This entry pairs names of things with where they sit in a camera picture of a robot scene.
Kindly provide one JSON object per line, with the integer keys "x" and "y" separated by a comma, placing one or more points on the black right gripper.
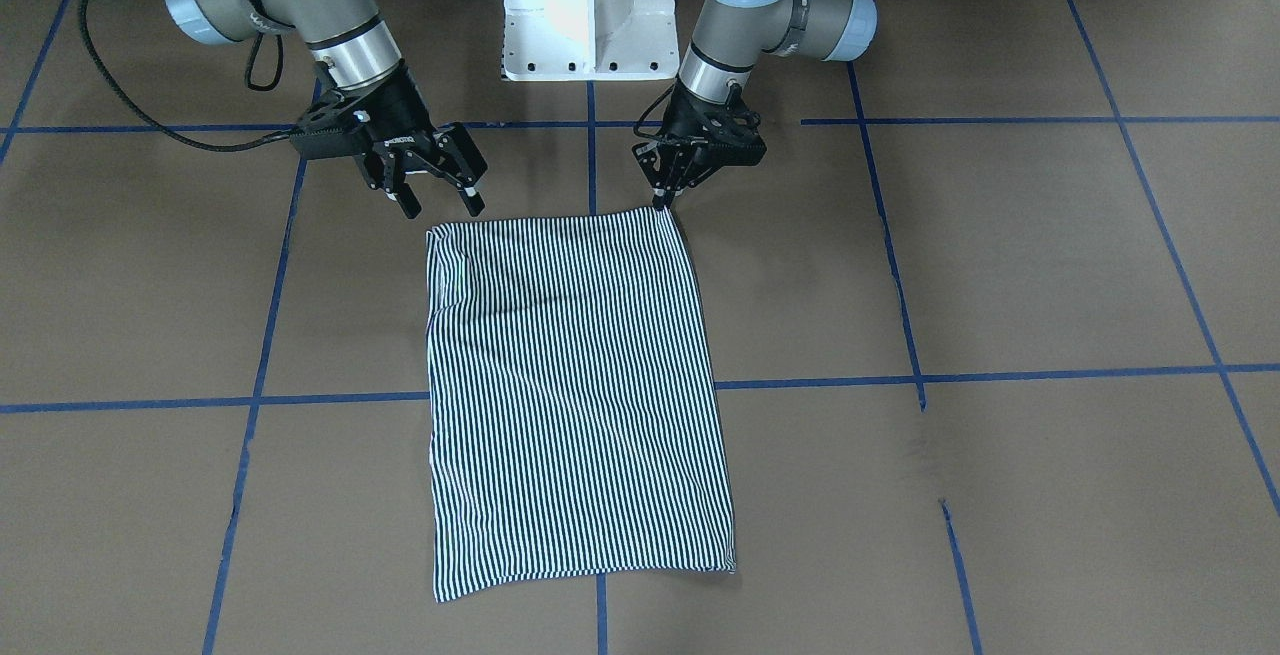
{"x": 401, "y": 112}

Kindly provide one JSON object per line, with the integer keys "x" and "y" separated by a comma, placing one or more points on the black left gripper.
{"x": 684, "y": 123}

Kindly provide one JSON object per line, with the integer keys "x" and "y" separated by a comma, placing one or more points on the striped polo shirt white collar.
{"x": 574, "y": 420}

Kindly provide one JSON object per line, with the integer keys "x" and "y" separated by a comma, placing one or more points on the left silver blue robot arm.
{"x": 800, "y": 5}

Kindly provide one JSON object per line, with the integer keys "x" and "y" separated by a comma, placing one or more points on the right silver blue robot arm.
{"x": 349, "y": 41}

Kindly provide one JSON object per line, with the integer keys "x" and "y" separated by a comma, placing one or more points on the white camera stand post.
{"x": 589, "y": 40}

